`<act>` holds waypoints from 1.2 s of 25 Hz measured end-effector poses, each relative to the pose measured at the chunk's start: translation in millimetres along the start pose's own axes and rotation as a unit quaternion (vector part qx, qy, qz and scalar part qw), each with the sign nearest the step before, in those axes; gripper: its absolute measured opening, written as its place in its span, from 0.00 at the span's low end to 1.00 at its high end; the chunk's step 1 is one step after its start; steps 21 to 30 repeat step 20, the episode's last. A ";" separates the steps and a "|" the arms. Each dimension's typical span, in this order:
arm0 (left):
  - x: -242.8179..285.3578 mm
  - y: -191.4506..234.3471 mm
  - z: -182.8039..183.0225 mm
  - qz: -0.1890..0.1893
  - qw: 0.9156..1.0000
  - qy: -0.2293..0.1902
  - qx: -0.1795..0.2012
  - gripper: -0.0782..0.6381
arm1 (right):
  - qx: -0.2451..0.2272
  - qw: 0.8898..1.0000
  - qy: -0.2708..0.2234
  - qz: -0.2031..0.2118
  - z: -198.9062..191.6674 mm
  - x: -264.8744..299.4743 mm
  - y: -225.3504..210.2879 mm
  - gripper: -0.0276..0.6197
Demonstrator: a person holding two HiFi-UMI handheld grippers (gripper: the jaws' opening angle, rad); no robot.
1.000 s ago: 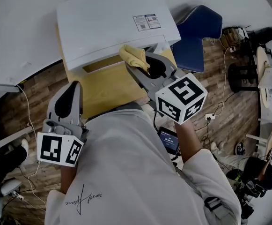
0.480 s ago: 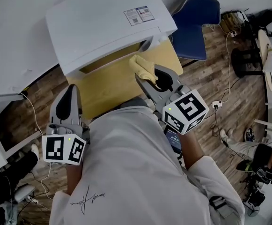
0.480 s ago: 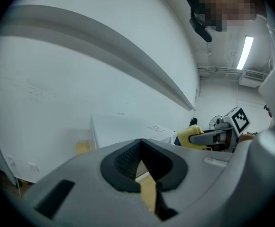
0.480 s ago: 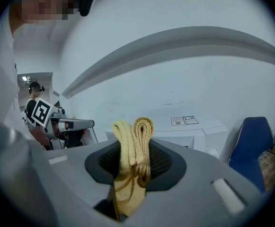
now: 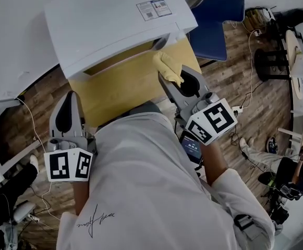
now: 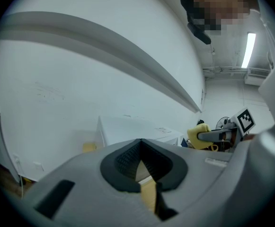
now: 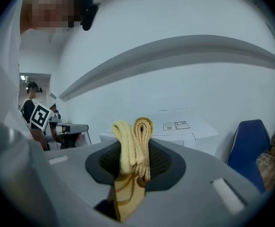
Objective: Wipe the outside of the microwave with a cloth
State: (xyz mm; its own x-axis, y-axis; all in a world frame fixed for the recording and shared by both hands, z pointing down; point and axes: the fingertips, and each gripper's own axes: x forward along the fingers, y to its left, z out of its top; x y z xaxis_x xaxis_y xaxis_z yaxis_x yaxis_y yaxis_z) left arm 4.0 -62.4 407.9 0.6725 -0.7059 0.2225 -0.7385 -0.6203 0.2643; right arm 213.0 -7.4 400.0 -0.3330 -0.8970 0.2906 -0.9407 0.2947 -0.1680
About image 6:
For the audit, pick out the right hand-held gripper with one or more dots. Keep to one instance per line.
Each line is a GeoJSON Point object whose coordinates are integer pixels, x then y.
{"type": "Point", "coordinates": [245, 122]}

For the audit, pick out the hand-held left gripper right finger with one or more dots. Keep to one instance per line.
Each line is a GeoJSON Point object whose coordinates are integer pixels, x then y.
{"type": "Point", "coordinates": [210, 185]}

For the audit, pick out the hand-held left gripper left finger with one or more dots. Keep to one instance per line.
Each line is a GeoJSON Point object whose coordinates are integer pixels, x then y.
{"type": "Point", "coordinates": [85, 197]}

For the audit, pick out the yellow cloth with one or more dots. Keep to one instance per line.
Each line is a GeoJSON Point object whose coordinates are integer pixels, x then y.
{"type": "Point", "coordinates": [196, 136]}

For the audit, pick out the white box appliance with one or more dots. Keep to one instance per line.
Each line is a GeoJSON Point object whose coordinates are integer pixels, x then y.
{"type": "Point", "coordinates": [127, 129]}

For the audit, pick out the blue chair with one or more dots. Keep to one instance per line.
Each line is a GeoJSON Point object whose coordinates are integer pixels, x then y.
{"type": "Point", "coordinates": [184, 143]}

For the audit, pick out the white ceiling pipes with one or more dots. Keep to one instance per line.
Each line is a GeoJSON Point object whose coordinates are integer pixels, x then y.
{"type": "Point", "coordinates": [222, 70]}

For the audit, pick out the white air conditioner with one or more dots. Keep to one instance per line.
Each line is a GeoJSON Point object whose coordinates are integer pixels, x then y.
{"type": "Point", "coordinates": [255, 77]}

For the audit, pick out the ceiling tube light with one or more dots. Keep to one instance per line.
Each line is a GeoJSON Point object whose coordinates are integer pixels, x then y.
{"type": "Point", "coordinates": [249, 49]}

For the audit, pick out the person's head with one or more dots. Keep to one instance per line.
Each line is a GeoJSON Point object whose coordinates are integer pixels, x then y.
{"type": "Point", "coordinates": [224, 6]}

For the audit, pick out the white wall outlet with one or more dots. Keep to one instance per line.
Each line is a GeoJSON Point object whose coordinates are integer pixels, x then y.
{"type": "Point", "coordinates": [38, 166]}
{"type": "Point", "coordinates": [17, 158]}

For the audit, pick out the black head-worn camera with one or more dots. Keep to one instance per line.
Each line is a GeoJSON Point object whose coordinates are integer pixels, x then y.
{"type": "Point", "coordinates": [200, 34]}

